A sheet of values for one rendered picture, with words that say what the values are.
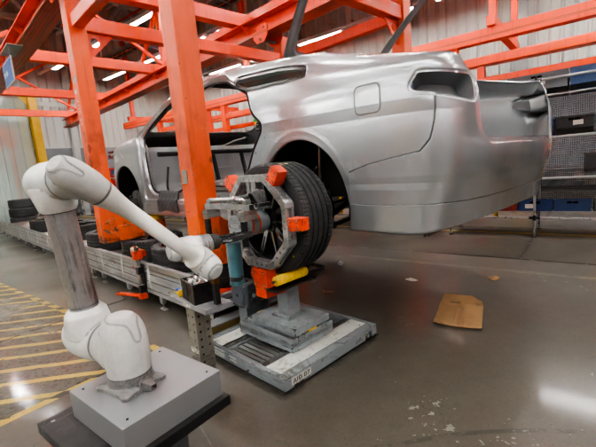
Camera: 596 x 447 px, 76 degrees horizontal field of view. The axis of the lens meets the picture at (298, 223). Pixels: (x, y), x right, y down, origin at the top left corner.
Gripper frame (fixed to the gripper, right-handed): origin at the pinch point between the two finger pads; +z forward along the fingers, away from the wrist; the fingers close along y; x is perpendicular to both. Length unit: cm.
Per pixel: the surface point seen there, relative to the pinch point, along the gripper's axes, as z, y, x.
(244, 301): 28, -47, -55
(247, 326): 23, -39, -69
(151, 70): 260, -615, 243
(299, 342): 29, 3, -70
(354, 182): 64, 23, 20
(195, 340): -15, -38, -62
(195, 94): 21, -65, 82
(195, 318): -14, -35, -49
